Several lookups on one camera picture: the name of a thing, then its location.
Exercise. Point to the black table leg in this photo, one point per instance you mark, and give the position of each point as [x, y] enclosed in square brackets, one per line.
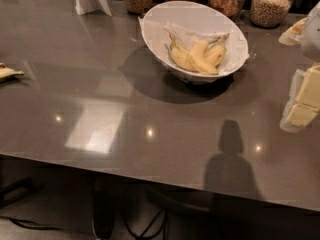
[103, 212]

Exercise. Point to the white bowl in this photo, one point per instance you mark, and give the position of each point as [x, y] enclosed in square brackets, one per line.
[194, 17]

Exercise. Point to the glass jar of chickpeas right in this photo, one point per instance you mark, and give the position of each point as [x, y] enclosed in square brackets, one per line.
[269, 13]

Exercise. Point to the banana at left edge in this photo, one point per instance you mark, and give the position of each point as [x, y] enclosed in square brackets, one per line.
[8, 73]

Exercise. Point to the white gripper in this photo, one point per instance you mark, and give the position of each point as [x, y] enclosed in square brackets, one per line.
[312, 34]

